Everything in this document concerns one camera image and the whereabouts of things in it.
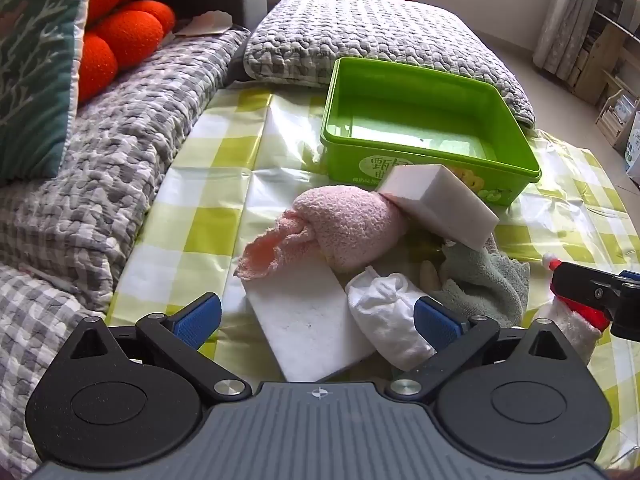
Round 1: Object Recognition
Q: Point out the orange ball plush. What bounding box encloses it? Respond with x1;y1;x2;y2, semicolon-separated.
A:
77;0;177;103

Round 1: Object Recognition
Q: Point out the white sock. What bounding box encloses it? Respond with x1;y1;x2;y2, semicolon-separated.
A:
346;266;436;372

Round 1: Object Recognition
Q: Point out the thick white sponge block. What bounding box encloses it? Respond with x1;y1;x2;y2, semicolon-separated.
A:
376;164;501;251

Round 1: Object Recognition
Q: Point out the red white santa plush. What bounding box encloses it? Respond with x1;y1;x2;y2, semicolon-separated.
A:
532;252;608;361

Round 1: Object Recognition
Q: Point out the grey quilted sofa cover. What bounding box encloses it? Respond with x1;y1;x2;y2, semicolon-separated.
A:
0;27;251;480

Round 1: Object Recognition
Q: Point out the pink towel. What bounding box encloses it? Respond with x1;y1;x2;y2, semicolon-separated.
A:
234;185;408;281

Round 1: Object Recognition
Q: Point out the wooden shelf unit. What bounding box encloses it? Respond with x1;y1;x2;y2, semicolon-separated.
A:
570;0;640;156

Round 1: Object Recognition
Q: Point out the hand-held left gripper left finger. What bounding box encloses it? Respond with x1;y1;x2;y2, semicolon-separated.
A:
49;292;253;405

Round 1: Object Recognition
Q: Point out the yellow checked tablecloth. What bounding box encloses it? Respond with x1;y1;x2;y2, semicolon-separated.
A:
107;87;640;471

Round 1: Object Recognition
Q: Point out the green plastic bin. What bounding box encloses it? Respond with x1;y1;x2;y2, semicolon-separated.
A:
320;56;542;207

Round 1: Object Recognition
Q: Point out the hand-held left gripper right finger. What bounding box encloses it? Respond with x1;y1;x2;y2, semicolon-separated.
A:
385;296;596;404

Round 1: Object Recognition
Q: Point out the beige scalloped paper piece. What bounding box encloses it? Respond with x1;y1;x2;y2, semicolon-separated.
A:
172;10;233;38

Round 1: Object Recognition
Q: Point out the grey quilted cushion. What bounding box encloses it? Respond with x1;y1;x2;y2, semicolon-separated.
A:
243;0;536;128

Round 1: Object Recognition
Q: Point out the teal patterned pillow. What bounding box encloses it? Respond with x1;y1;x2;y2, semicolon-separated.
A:
0;0;96;183

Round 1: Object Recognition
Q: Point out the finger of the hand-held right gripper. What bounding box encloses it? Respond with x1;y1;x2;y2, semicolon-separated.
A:
551;261;623;322

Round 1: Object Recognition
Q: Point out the green towel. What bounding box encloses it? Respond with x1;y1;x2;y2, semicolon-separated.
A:
430;240;531;328

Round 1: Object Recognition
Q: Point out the beige curtain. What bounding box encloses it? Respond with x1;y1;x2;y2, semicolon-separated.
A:
532;0;623;81

